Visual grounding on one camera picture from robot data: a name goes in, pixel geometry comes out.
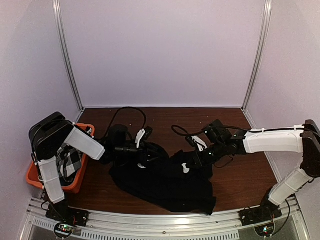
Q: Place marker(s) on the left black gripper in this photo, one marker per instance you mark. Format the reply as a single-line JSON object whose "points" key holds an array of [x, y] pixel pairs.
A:
{"points": [[140, 158]]}

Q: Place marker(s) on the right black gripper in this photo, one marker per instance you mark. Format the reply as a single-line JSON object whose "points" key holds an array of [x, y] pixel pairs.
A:
{"points": [[201, 161]]}

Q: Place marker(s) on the round gold brooch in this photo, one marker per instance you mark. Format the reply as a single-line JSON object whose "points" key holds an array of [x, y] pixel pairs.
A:
{"points": [[186, 170]]}

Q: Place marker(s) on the black t-shirt blue logo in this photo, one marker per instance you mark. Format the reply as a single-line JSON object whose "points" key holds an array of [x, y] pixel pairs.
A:
{"points": [[163, 183]]}

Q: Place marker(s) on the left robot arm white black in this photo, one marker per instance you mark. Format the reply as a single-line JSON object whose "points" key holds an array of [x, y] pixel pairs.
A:
{"points": [[58, 146]]}

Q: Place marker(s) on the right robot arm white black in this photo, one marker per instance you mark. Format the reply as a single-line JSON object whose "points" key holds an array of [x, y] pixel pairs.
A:
{"points": [[304, 139]]}

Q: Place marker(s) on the black white checkered shirt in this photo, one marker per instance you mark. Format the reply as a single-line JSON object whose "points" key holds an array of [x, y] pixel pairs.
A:
{"points": [[69, 161]]}

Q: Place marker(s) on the orange plastic bin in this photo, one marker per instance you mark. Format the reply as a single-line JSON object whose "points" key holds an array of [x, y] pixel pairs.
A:
{"points": [[69, 187]]}

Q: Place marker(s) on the right circuit board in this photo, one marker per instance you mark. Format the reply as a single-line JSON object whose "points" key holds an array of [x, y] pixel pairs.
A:
{"points": [[265, 230]]}

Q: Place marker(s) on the circuit board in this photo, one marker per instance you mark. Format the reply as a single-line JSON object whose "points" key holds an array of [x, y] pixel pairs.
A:
{"points": [[265, 230], [63, 230]]}

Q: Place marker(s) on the left circuit board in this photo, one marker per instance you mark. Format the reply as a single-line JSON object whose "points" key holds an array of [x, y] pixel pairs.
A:
{"points": [[63, 230]]}

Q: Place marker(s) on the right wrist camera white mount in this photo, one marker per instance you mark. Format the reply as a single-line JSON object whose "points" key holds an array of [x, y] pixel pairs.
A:
{"points": [[196, 142]]}

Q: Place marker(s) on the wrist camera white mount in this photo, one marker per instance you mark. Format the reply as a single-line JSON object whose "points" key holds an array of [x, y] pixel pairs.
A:
{"points": [[143, 135], [196, 142]]}

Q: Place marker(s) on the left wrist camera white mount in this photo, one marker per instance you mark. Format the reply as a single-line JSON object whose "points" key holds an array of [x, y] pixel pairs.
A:
{"points": [[143, 135]]}

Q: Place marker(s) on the aluminium front rail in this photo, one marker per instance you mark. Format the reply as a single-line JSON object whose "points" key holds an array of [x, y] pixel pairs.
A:
{"points": [[224, 225]]}

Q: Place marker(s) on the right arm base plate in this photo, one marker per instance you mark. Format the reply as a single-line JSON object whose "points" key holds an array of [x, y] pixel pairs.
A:
{"points": [[259, 214]]}

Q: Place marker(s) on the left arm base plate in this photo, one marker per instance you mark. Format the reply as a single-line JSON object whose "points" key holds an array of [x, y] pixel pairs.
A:
{"points": [[71, 216]]}

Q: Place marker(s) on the right aluminium corner post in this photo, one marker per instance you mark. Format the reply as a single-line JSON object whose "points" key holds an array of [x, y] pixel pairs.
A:
{"points": [[264, 30]]}

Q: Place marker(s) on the aluminium corner post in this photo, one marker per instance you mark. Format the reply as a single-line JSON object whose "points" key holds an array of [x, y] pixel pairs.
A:
{"points": [[264, 30], [65, 53]]}

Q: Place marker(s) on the left aluminium corner post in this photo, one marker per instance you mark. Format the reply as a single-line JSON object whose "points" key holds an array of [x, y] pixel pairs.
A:
{"points": [[65, 53]]}

